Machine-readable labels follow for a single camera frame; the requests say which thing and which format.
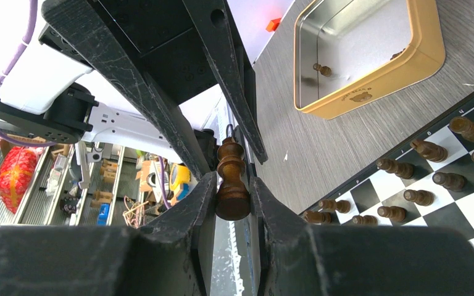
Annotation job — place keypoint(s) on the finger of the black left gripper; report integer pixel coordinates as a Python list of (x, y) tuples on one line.
[(84, 29), (230, 65)]

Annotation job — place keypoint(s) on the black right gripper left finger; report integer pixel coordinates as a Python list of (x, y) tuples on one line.
[(171, 255)]

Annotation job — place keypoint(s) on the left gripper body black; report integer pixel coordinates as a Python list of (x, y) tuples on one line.
[(164, 41)]

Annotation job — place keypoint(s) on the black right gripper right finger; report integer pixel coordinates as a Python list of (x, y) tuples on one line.
[(299, 258)]

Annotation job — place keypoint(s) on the dark wooden handed-over chess piece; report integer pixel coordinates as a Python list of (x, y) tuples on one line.
[(233, 201)]

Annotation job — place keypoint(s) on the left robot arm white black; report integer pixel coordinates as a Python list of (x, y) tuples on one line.
[(47, 93)]

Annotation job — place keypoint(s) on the dark pawn tin bottom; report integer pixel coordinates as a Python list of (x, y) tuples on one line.
[(322, 69)]

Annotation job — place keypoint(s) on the gold-rimmed metal tin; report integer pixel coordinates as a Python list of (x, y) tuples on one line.
[(374, 48)]

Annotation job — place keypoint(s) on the black white chessboard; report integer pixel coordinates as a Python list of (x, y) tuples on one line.
[(439, 194)]

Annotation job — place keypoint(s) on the red clip on rail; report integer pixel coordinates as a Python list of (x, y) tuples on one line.
[(273, 25)]

